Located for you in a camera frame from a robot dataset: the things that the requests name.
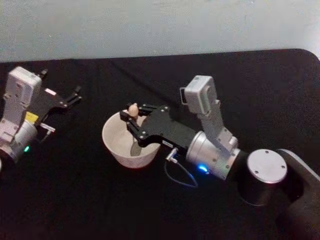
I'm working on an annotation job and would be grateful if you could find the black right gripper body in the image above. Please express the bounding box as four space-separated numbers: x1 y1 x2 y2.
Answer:
135 105 196 153

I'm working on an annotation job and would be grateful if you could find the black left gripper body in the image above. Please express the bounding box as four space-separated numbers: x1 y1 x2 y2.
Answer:
25 87 69 125

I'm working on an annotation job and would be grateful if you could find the small tan egg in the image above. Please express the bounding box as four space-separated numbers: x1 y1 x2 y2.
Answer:
128 102 140 119

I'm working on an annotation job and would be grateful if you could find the white round bowl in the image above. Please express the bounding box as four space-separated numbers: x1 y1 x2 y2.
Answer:
101 111 161 169

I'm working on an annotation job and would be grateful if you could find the black table cloth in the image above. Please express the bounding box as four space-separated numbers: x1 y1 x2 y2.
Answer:
0 48 320 240

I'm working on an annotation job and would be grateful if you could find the right wrist cable with plug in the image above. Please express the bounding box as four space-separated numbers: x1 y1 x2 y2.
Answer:
163 147 200 189

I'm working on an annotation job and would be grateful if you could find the wrist cable with plug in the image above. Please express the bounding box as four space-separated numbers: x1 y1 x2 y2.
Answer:
34 122 56 146
163 147 200 189

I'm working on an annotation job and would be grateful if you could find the left wrist cable with plug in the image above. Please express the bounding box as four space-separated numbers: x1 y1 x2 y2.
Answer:
34 122 56 146

